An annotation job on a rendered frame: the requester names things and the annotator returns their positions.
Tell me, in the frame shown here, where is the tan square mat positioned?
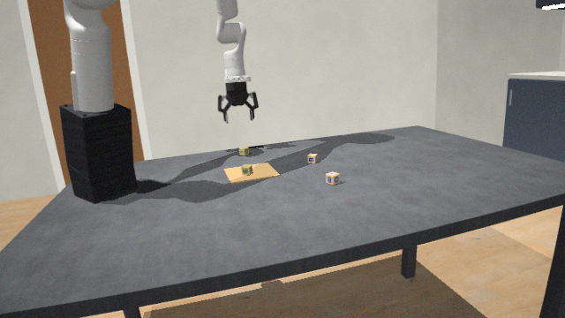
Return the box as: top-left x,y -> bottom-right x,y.
224,163 -> 280,184

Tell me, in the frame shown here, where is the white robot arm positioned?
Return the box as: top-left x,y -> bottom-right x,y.
64,0 -> 251,112

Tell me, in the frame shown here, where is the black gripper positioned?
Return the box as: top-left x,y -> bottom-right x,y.
218,82 -> 259,124

